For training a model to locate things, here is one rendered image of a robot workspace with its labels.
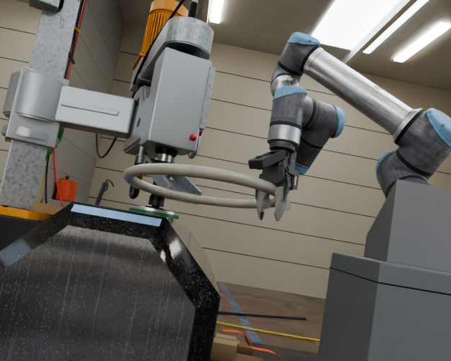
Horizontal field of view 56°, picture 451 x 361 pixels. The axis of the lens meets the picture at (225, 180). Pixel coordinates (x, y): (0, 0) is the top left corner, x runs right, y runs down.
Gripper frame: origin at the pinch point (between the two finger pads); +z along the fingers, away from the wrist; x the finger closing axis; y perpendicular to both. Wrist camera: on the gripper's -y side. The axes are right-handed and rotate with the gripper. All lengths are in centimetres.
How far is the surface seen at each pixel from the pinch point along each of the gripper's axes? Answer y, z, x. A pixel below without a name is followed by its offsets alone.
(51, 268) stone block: -12, 26, 77
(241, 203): 20.6, -6.4, 24.9
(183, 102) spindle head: 25, -50, 68
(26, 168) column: 16, -18, 175
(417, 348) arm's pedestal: 39, 29, -30
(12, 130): 4, -36, 175
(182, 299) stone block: 17, 29, 41
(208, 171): -19.0, -7.0, 6.6
